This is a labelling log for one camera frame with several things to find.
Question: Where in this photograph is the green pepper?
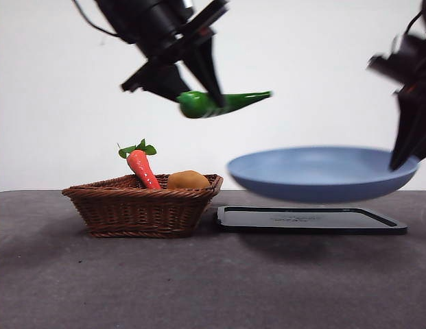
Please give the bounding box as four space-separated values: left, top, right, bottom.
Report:
176 90 274 120

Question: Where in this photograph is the blue plate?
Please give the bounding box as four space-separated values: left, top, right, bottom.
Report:
226 146 421 204

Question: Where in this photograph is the orange carrot with green leaves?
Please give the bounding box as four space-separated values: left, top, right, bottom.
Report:
117 138 162 191

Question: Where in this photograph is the yellow-brown potato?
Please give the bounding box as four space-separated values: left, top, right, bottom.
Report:
167 170 212 191

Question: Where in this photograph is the brown wicker basket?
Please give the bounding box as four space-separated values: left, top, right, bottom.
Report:
61 173 224 239

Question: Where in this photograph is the black flat tray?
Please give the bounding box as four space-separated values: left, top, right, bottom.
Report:
215 205 409 236

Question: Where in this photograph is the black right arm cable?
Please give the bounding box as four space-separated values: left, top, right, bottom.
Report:
406 0 426 35

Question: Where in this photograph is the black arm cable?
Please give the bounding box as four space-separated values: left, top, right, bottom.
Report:
73 0 118 38
406 0 426 35

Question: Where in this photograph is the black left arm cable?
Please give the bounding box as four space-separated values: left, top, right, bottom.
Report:
73 0 118 38

